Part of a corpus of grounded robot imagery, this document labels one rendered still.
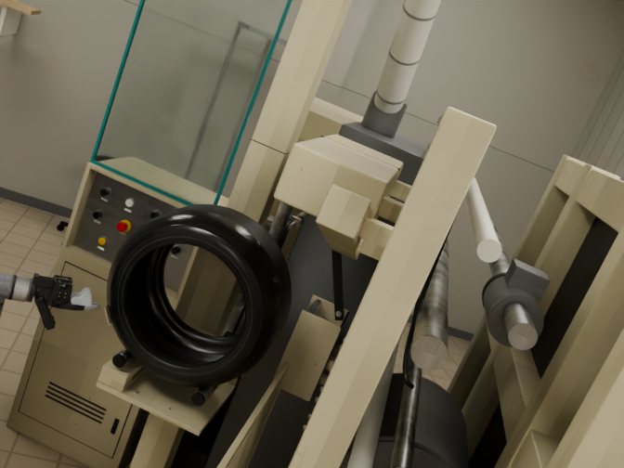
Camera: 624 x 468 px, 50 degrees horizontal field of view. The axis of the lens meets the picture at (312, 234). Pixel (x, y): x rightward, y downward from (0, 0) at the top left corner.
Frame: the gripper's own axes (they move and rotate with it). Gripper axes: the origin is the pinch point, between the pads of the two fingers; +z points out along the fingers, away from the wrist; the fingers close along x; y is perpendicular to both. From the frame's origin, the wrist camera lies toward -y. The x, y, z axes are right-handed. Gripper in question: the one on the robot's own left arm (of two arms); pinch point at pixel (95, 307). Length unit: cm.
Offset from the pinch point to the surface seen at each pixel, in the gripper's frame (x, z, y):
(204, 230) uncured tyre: -20.4, 21.1, 36.1
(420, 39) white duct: 12, 87, 115
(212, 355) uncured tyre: -0.9, 41.9, -10.0
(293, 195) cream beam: -57, 29, 57
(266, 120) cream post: 9, 40, 71
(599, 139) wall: 247, 420, 136
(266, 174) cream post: 7, 45, 54
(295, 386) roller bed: -12, 71, -13
